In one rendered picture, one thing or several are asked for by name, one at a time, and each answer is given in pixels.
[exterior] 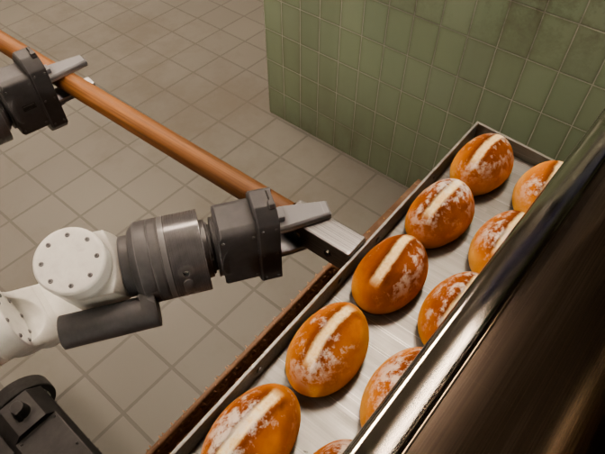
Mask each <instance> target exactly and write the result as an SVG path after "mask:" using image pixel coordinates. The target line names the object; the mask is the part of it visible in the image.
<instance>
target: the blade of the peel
mask: <svg viewBox="0 0 605 454"><path fill-rule="evenodd" d="M485 133H497V134H500V135H501V136H503V137H504V138H506V139H507V140H508V142H509V143H510V145H511V147H512V151H513V157H514V162H513V168H512V171H511V173H510V175H509V177H508V178H507V179H506V180H505V181H504V182H503V183H502V184H501V185H500V186H498V187H497V188H495V189H494V190H492V191H491V192H489V193H487V194H484V195H478V196H474V217H473V220H472V221H471V223H470V225H469V226H468V228H467V229H466V230H465V232H464V233H463V234H462V235H460V236H459V237H458V238H457V239H455V240H454V241H451V242H449V243H448V244H446V245H444V246H441V247H438V248H434V249H425V250H426V252H427V255H428V261H429V269H428V274H427V278H426V281H425V283H424V285H423V287H422V289H421V290H420V291H419V293H418V294H417V295H416V296H415V297H414V298H413V299H412V300H411V301H410V302H409V303H408V304H406V305H405V306H404V307H402V308H401V309H399V310H397V311H394V312H391V313H386V314H371V313H368V312H366V311H364V310H363V309H361V308H360V307H359V306H358V305H357V303H356V301H355V300H354V297H353V295H352V288H351V285H352V278H353V276H354V273H355V271H356V268H357V266H358V264H359V263H360V261H361V260H362V258H363V257H364V256H365V255H366V253H367V252H368V251H369V250H371V249H372V248H373V247H374V246H375V245H377V244H378V243H380V242H381V241H384V240H385V239H387V238H390V237H392V236H395V235H399V234H407V233H406V231H405V218H406V215H407V212H408V210H409V208H410V206H411V204H412V203H413V201H414V200H415V199H416V197H417V196H418V195H419V194H420V193H421V192H422V191H423V190H425V189H426V188H427V187H428V186H430V185H432V184H434V183H436V182H438V181H439V180H442V179H446V178H450V167H451V164H452V161H453V159H454V157H455V156H456V154H457V153H458V152H459V151H460V150H461V149H462V148H463V147H464V146H465V145H466V144H467V142H469V141H470V140H472V139H474V138H475V137H477V136H480V135H482V134H485ZM549 160H554V159H551V158H549V157H548V156H546V155H544V154H542V153H540V152H538V151H536V150H533V149H531V148H530V147H528V146H526V145H524V144H522V143H520V142H518V141H515V140H513V139H512V138H510V137H508V136H506V135H504V134H502V133H500V132H497V131H495V130H494V129H493V128H491V127H489V126H487V125H485V124H483V123H480V122H478V121H477V122H476V123H475V124H474V126H473V127H472V128H471V129H470V130H469V131H468V132H467V133H466V134H465V135H464V136H463V137H462V139H461V140H460V141H459V142H458V143H457V144H456V145H455V146H454V147H453V148H452V149H451V151H449V153H448V154H447V155H446V156H445V157H444V158H443V159H442V160H441V161H440V162H439V163H438V164H437V165H436V166H435V167H434V168H433V169H432V170H431V171H430V172H429V174H428V175H427V176H426V177H425V178H424V179H423V180H422V181H421V182H420V183H419V184H418V186H417V187H416V188H415V189H414V190H413V191H412V192H411V193H410V194H409V195H408V196H407V198H406V199H405V200H404V201H403V202H402V203H401V204H400V205H399V206H398V207H397V208H396V210H395V211H394V212H393V213H392V214H391V215H390V216H389V217H388V218H387V219H386V220H385V221H384V223H383V224H382V225H381V226H380V227H379V228H378V229H377V230H376V231H375V232H374V234H373V235H372V236H371V237H370V238H369V239H368V240H367V241H366V242H365V243H364V244H363V246H362V247H361V248H360V249H359V250H358V251H357V252H356V253H355V254H354V255H353V256H352V258H351V259H350V260H349V261H348V262H347V263H346V264H345V265H344V266H343V267H342V268H341V269H340V271H339V272H338V273H337V274H336V275H335V276H334V277H333V278H332V279H331V280H330V281H329V283H328V284H327V285H326V286H325V287H323V288H322V289H321V291H320V292H319V293H318V294H317V295H316V296H315V297H314V298H313V299H312V300H311V301H310V302H309V303H308V304H307V306H306V307H305V308H304V309H303V310H302V311H301V312H300V313H299V314H298V315H297V316H296V318H295V319H294V320H293V321H292V322H291V323H290V324H289V325H288V326H287V327H286V328H285V330H284V331H283V332H282V333H281V334H280V335H279V336H278V337H277V338H276V339H275V340H274V342H273V343H272V344H271V345H270V346H269V347H268V348H267V349H266V350H265V351H264V352H263V354H262V355H261V356H260V357H259V358H258V359H257V360H256V361H255V362H254V363H253V364H252V366H251V367H250V368H249V369H248V370H247V371H246V372H245V373H244V374H243V375H242V376H241V378H240V379H239V380H238V381H237V382H236V383H235V384H234V385H233V386H232V387H231V388H230V390H229V391H228V392H227V393H226V394H225V395H224V396H223V397H222V398H221V399H220V400H219V402H218V403H217V404H216V405H215V406H214V407H213V408H212V409H211V410H210V411H209V412H208V413H207V414H206V415H205V416H204V417H203V418H202V420H201V421H199V422H198V423H197V424H196V426H195V427H194V428H193V429H192V430H191V431H190V432H189V433H188V434H187V435H186V436H185V438H184V439H183V440H182V441H181V442H180V443H179V444H178V445H177V446H176V447H175V449H174V450H173V451H172V452H171V453H170V454H201V452H202V448H203V444H204V441H205V438H206V436H207V434H208V432H209V430H210V429H211V427H212V425H213V423H214V422H215V421H216V419H217V418H218V417H219V415H220V414H221V413H222V412H223V410H224V409H225V408H226V407H227V406H228V405H229V404H231V403H232V402H233V401H234V400H235V399H236V398H238V397H239V396H241V395H242V394H244V393H246V392H247V391H248V390H250V389H252V388H254V387H257V386H262V385H265V384H280V385H283V386H286V387H288V388H289V389H291V390H292V391H293V393H294V394H295V395H296V397H297V399H298V402H299V405H300V409H301V423H300V428H299V431H298V435H297V438H296V441H295V443H294V445H293V448H292V450H291V452H290V454H313V453H314V452H315V451H317V450H318V449H320V448H321V447H323V446H324V445H326V444H328V443H330V442H333V441H334V440H344V439H348V440H353V439H354V437H355V436H356V435H357V433H358V432H359V431H360V429H361V428H362V427H361V422H360V404H361V399H362V395H363V393H364V391H365V388H366V385H367V383H368V381H369V379H370V378H371V376H372V375H373V374H374V372H375V371H376V370H377V369H378V368H379V367H380V366H381V365H382V364H383V363H384V362H385V361H386V360H387V359H388V358H390V357H391V356H392V355H394V354H396V353H398V352H400V351H402V350H406V349H409V348H414V347H422V348H423V346H424V345H423V343H422V341H421V339H420V335H419V331H418V317H419V312H420V308H421V306H422V304H423V302H424V300H425V298H426V297H427V295H428V294H429V293H430V291H431V290H432V289H433V288H434V287H435V286H437V285H438V284H439V283H440V282H442V281H443V280H445V279H446V278H448V277H451V276H453V275H455V274H458V273H462V272H468V271H471V269H470V266H469V261H468V252H469V247H470V244H471V241H472V239H473V237H474V236H475V234H476V233H477V231H478V230H479V229H480V228H481V227H482V226H483V225H484V224H485V223H486V222H487V221H489V220H490V219H491V218H493V216H495V215H497V214H499V213H503V212H507V211H512V210H514V209H513V205H512V193H513V189H514V187H515V185H516V184H517V182H518V181H519V179H520V178H521V177H522V176H523V175H524V174H525V173H526V172H527V171H528V170H530V169H531V168H533V167H535V166H536V165H537V164H540V163H542V162H545V161H549ZM471 272H472V271H471ZM338 302H347V303H351V304H354V305H355V306H357V307H358V308H359V309H360V310H361V311H362V313H363V314H364V316H365V318H366V321H367V324H368V329H369V344H368V349H367V353H366V357H365V359H364V361H363V363H362V365H361V367H360V369H359V370H358V371H357V373H356V374H355V375H354V377H353V378H352V379H351V380H350V381H349V382H348V383H347V384H346V385H345V386H343V387H342V388H340V389H339V390H338V391H337V392H335V393H333V394H330V395H326V396H323V397H308V396H305V395H301V394H300V393H298V392H297V391H295V390H294V389H293V387H292V386H291V384H290V383H289V381H288V378H287V375H286V371H285V360H286V354H287V351H288V348H289V346H290V343H291V341H292V339H293V336H294V335H295V334H296V333H297V331H298V330H299V328H300V327H301V326H302V325H303V324H304V322H305V321H306V320H307V319H308V318H309V317H311V316H312V315H313V314H314V313H316V312H317V311H319V310H320V309H321V308H323V307H325V306H327V305H329V304H334V303H338Z"/></svg>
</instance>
